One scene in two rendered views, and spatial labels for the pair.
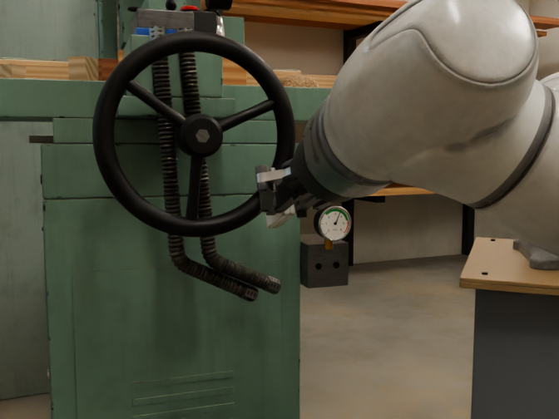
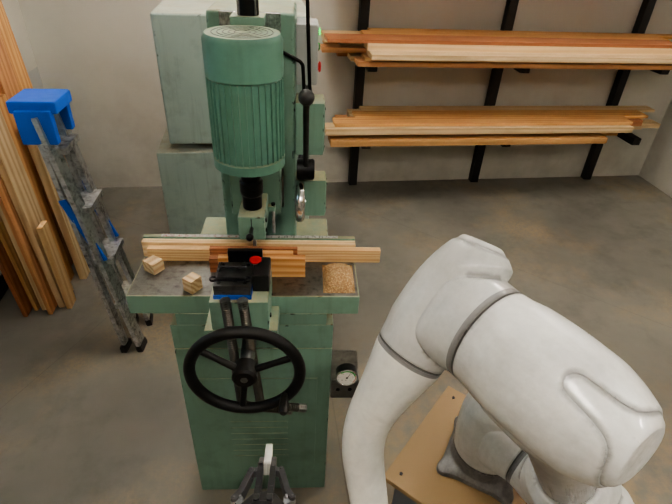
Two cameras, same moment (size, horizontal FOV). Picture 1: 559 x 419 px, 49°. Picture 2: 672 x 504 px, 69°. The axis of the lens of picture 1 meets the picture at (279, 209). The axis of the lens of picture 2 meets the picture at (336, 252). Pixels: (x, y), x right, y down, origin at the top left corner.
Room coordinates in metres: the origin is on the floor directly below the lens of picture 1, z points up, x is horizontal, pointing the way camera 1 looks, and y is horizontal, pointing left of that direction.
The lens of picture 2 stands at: (0.14, -0.27, 1.72)
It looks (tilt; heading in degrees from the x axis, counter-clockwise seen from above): 34 degrees down; 14
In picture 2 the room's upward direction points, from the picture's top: 3 degrees clockwise
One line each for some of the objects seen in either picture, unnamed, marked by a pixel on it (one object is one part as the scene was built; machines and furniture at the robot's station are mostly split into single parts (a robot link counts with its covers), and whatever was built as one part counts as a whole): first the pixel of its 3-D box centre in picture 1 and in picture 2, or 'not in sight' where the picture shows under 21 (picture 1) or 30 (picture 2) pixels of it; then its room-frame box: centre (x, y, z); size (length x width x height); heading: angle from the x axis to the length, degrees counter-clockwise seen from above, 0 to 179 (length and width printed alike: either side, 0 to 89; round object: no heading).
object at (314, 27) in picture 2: not in sight; (307, 51); (1.54, 0.19, 1.40); 0.10 x 0.06 x 0.16; 18
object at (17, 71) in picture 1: (8, 74); (153, 264); (1.06, 0.46, 0.92); 0.04 x 0.04 x 0.03; 74
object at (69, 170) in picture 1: (158, 164); (261, 274); (1.31, 0.26, 0.76); 0.57 x 0.45 x 0.09; 18
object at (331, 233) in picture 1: (331, 227); (346, 375); (1.08, -0.09, 0.65); 0.06 x 0.04 x 0.08; 108
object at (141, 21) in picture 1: (174, 26); (242, 276); (1.01, 0.17, 0.99); 0.13 x 0.11 x 0.06; 108
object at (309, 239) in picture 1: (317, 259); (344, 373); (1.14, -0.07, 0.58); 0.12 x 0.08 x 0.08; 18
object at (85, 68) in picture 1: (83, 70); (192, 283); (1.02, 0.32, 0.92); 0.04 x 0.03 x 0.04; 163
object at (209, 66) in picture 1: (171, 71); (242, 298); (1.01, 0.18, 0.91); 0.15 x 0.14 x 0.09; 108
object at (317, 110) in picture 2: not in sight; (310, 124); (1.45, 0.14, 1.22); 0.09 x 0.08 x 0.15; 18
